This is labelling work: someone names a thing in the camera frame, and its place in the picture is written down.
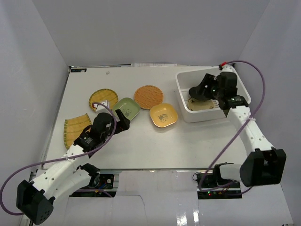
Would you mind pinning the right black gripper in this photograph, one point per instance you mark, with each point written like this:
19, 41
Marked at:
213, 79

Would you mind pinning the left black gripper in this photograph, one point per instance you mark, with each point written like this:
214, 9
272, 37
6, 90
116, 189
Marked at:
122, 122

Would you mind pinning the green square plate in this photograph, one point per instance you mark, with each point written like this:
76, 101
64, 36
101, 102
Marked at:
128, 106

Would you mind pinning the cream floral round plate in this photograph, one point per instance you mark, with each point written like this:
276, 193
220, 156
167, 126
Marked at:
197, 105

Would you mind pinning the round green-rimmed bamboo plate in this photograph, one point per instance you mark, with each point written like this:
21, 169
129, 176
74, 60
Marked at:
102, 95

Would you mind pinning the round orange woven plate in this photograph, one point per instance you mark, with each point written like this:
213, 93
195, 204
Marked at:
148, 96

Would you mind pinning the yellow square plate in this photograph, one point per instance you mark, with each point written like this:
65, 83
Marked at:
163, 115

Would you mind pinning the rectangular bamboo tray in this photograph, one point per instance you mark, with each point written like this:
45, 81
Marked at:
73, 128

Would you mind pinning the dark gold-patterned round plate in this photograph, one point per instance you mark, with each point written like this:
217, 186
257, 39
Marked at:
199, 93

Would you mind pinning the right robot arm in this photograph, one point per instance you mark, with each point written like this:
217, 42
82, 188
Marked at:
264, 164

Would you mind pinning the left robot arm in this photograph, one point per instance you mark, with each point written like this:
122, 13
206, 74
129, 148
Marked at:
36, 199

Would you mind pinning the white plastic bin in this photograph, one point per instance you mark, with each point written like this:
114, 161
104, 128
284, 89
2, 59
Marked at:
187, 79

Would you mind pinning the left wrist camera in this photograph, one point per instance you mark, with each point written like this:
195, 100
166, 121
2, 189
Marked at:
101, 108

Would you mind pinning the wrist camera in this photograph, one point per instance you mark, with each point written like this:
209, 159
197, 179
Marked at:
101, 108
225, 67

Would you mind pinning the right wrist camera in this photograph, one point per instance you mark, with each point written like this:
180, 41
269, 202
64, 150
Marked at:
225, 67

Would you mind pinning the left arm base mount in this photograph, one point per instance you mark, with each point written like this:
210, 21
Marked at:
101, 186

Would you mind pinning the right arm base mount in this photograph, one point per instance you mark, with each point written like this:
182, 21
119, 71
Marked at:
232, 191

